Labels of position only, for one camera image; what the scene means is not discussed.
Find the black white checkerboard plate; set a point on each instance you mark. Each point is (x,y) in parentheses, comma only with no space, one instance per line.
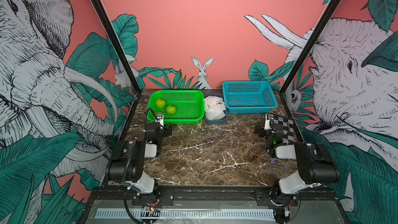
(288,130)

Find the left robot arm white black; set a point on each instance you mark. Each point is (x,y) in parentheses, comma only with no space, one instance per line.
(126,165)

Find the bright green plastic basket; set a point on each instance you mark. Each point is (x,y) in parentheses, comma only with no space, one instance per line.
(189,104)

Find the teal plastic basket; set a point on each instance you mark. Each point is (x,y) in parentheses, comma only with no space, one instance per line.
(242,97)

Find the black front mounting rail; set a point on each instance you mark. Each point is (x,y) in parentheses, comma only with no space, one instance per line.
(166,195)

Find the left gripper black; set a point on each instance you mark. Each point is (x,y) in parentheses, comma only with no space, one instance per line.
(166,130)

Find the black frame post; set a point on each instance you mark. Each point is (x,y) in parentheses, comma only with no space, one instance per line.
(110,31)
(326,15)

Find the dark blue small bin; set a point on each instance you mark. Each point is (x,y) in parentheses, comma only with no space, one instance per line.
(223,120)

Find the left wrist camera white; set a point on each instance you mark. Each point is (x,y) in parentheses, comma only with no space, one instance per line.
(160,119)

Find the green custard apple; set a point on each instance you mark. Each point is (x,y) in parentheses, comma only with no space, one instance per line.
(171,109)
(160,103)

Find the green custard apple front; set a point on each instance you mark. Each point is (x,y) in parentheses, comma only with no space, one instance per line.
(171,109)

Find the stack of white foam nets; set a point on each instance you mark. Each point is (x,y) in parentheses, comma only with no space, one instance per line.
(215,108)

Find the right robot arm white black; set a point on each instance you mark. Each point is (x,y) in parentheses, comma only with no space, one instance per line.
(315,166)

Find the white slotted cable duct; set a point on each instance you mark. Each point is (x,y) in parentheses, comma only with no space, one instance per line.
(235,214)

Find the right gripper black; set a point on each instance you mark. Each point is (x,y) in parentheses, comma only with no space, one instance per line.
(259,130)

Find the green custard apple rear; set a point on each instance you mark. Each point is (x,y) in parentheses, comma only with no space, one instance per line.
(160,103)

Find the black right frame post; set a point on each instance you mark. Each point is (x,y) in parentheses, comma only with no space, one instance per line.
(326,15)

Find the black left frame post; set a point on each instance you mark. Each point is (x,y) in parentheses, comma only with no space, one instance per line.
(110,31)

